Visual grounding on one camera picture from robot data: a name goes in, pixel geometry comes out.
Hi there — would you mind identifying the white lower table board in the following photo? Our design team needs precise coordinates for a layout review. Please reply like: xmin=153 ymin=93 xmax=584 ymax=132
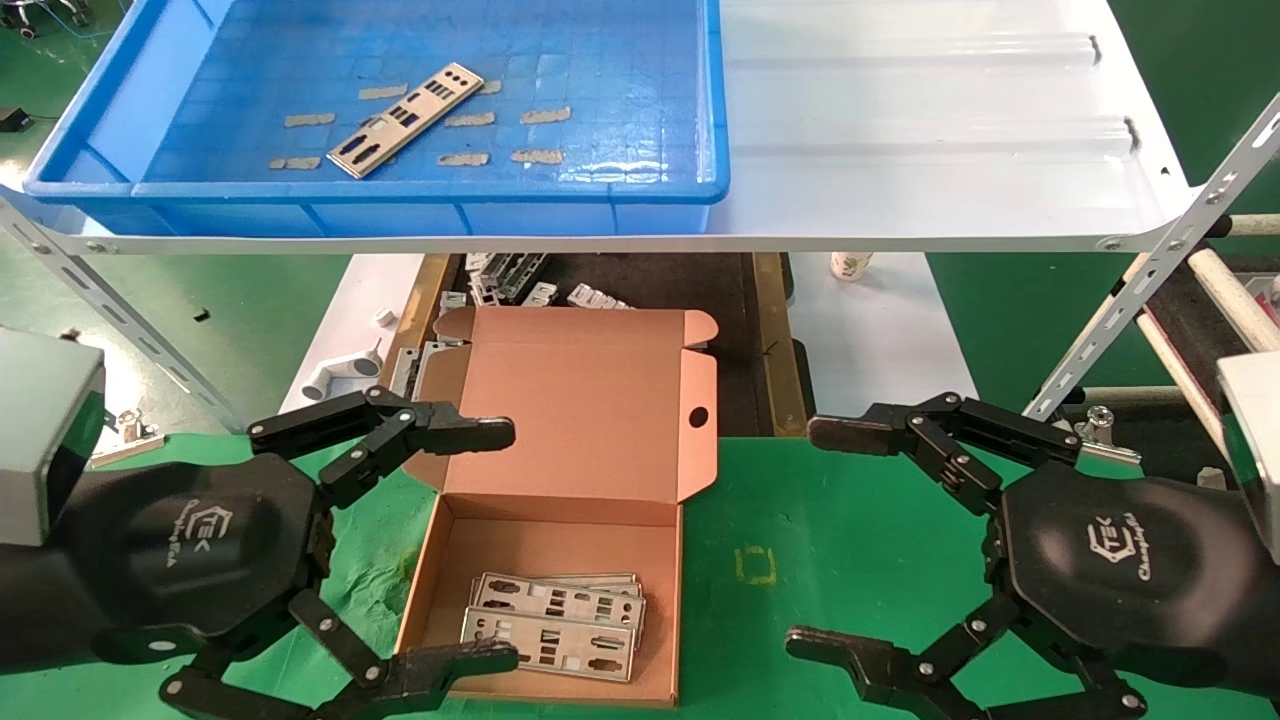
xmin=280 ymin=252 xmax=979 ymax=419

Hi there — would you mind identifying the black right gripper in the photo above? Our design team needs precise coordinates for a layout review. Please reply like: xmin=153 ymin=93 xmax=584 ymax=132
xmin=784 ymin=392 xmax=1256 ymax=720

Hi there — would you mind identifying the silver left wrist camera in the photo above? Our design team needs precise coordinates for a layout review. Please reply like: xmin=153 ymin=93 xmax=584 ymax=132
xmin=0 ymin=328 xmax=106 ymax=546

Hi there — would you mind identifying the dark brown mat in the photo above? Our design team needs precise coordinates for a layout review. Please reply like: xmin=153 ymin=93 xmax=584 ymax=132
xmin=1145 ymin=255 xmax=1280 ymax=471

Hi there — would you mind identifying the blue plastic tray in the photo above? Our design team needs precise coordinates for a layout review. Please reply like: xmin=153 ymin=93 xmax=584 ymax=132
xmin=22 ymin=0 xmax=731 ymax=238

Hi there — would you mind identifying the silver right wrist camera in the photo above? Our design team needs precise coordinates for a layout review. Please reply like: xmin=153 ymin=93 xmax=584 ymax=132
xmin=1217 ymin=350 xmax=1280 ymax=563

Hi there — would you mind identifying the white plastic pipe fitting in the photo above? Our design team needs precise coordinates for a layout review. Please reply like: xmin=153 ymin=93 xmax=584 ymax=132
xmin=300 ymin=338 xmax=384 ymax=403

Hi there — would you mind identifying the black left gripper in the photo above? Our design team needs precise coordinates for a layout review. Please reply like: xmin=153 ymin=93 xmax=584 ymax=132
xmin=62 ymin=385 xmax=521 ymax=720

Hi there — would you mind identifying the grey perforated shelf post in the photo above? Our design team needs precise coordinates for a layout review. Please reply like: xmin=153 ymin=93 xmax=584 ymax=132
xmin=0 ymin=195 xmax=249 ymax=433
xmin=1022 ymin=92 xmax=1280 ymax=423

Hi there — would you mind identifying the silver metal cloth clamp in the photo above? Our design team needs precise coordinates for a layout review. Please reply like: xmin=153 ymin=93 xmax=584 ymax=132
xmin=92 ymin=410 xmax=166 ymax=469
xmin=1072 ymin=403 xmax=1144 ymax=467

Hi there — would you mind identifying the black tray with brass rails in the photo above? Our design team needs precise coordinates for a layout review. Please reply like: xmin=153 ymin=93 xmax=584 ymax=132
xmin=385 ymin=252 xmax=811 ymax=438

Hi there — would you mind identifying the brown cardboard box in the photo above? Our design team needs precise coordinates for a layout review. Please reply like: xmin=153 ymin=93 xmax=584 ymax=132
xmin=395 ymin=306 xmax=721 ymax=708

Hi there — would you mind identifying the black chair wheel base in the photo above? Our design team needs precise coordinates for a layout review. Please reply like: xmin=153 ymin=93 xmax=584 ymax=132
xmin=0 ymin=0 xmax=91 ymax=39

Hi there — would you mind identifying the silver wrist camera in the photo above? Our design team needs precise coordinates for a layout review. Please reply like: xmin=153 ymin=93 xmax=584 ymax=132
xmin=1217 ymin=350 xmax=1280 ymax=563
xmin=0 ymin=328 xmax=106 ymax=546

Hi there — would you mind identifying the white shelf board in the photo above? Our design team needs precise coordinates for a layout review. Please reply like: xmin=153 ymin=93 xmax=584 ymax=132
xmin=0 ymin=0 xmax=1196 ymax=256

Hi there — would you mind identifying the green table cloth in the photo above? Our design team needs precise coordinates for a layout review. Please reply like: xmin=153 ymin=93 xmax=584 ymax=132
xmin=0 ymin=432 xmax=1280 ymax=720

